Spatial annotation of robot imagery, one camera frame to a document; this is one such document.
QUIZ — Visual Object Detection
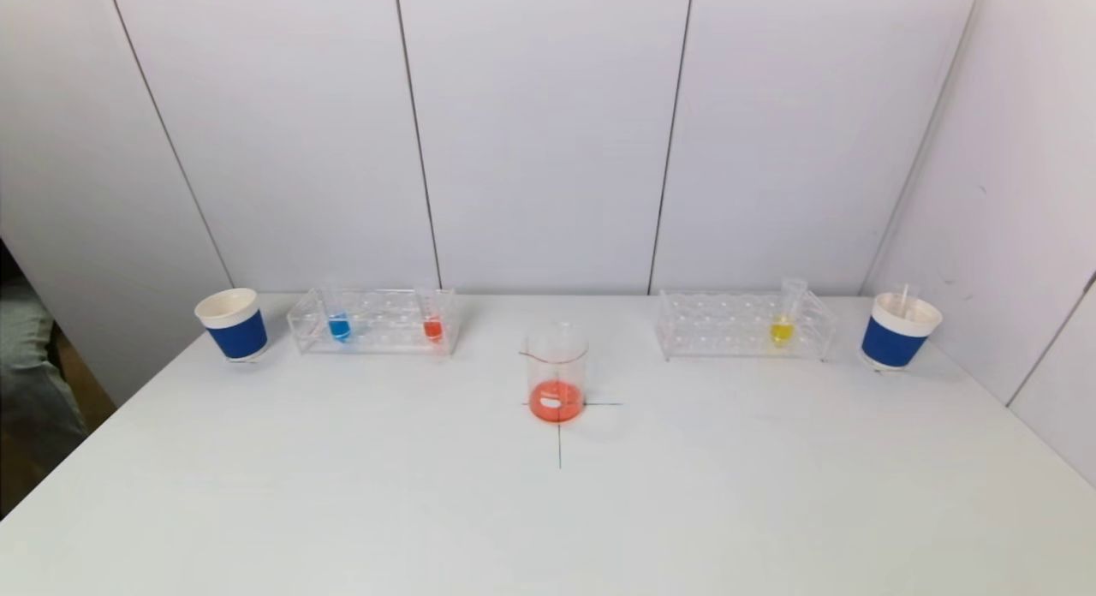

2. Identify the clear glass beaker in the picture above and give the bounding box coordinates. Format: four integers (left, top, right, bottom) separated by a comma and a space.
520, 322, 590, 423

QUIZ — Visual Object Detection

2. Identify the red pigment test tube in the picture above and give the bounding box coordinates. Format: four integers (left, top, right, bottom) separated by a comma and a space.
418, 281, 446, 345

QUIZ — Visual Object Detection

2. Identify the clear acrylic test tube rack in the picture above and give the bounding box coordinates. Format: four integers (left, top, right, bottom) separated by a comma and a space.
658, 289, 838, 362
287, 289, 457, 356

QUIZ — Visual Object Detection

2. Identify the blue pigment test tube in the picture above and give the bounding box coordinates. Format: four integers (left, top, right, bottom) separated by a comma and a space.
323, 279, 353, 343

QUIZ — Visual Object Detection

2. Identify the yellow pigment test tube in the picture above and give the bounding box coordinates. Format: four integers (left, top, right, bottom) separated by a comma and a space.
771, 277, 809, 349

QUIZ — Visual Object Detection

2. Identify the blue white paper cup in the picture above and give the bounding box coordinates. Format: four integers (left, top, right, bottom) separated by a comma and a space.
861, 293, 944, 373
194, 288, 269, 362

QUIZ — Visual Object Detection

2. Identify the person in grey clothes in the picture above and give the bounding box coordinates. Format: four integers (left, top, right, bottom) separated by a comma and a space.
0, 275, 86, 451

